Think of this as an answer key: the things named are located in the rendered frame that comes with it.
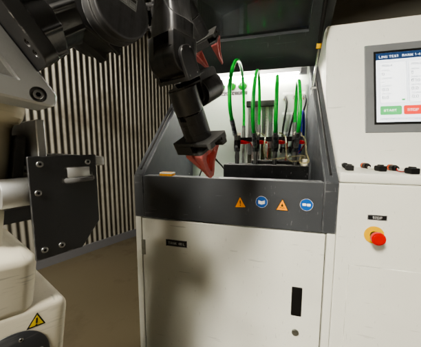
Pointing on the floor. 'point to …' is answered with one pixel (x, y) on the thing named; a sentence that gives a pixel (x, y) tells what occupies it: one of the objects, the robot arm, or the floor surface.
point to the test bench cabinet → (322, 288)
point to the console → (381, 203)
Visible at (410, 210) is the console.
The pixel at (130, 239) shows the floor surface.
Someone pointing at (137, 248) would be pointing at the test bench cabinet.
